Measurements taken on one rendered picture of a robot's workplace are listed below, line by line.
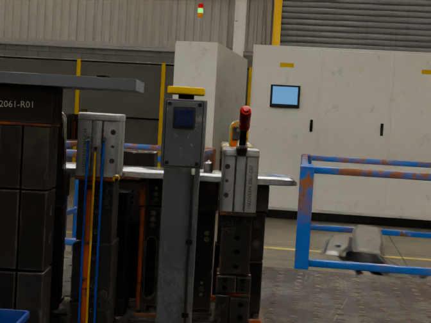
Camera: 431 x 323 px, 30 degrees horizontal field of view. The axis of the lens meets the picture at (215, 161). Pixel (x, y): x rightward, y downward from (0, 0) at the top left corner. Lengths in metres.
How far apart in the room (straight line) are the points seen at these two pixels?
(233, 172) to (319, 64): 7.93
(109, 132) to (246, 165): 0.25
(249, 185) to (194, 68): 8.00
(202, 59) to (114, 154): 7.99
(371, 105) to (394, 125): 0.36
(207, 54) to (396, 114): 2.28
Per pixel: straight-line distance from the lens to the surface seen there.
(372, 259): 3.72
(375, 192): 9.40
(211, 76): 9.39
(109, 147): 1.46
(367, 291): 2.09
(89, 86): 1.27
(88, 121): 1.47
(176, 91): 1.30
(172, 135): 1.29
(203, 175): 1.57
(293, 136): 9.34
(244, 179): 1.46
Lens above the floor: 1.11
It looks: 3 degrees down
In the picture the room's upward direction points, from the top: 3 degrees clockwise
